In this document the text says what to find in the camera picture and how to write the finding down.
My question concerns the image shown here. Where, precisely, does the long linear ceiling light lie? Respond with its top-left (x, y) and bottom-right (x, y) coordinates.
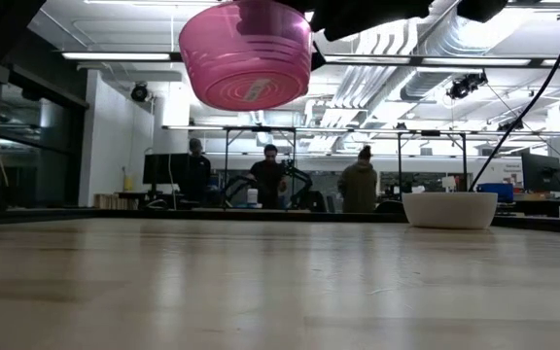
top-left (60, 51), bottom-right (560, 69)

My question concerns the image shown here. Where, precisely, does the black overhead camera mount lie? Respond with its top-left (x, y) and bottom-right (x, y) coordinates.
top-left (445, 71), bottom-right (489, 101)

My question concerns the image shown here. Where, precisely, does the red translucent plastic bowl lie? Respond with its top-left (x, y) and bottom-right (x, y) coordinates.
top-left (178, 0), bottom-right (313, 113)

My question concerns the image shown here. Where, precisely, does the black round ceiling fixture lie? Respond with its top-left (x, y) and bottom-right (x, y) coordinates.
top-left (130, 82), bottom-right (150, 103)

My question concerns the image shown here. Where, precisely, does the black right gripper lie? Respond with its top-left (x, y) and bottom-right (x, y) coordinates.
top-left (235, 0), bottom-right (435, 73)

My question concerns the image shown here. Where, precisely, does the black metal workstation frame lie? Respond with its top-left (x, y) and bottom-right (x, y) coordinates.
top-left (221, 126), bottom-right (469, 211)

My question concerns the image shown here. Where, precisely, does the white bowl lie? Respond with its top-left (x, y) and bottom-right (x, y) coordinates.
top-left (402, 192), bottom-right (499, 230)

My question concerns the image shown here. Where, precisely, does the person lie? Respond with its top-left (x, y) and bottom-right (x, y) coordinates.
top-left (248, 144), bottom-right (289, 210)
top-left (336, 144), bottom-right (378, 214)
top-left (187, 138), bottom-right (212, 205)

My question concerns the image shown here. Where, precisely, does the long black cable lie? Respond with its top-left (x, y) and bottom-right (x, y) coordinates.
top-left (468, 0), bottom-right (560, 193)

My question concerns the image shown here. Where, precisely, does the blue storage bin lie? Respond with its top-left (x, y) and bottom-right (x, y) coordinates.
top-left (476, 182), bottom-right (515, 204)

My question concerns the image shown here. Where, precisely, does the black computer monitor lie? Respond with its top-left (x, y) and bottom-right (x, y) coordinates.
top-left (142, 153), bottom-right (192, 186)
top-left (521, 152), bottom-right (560, 193)

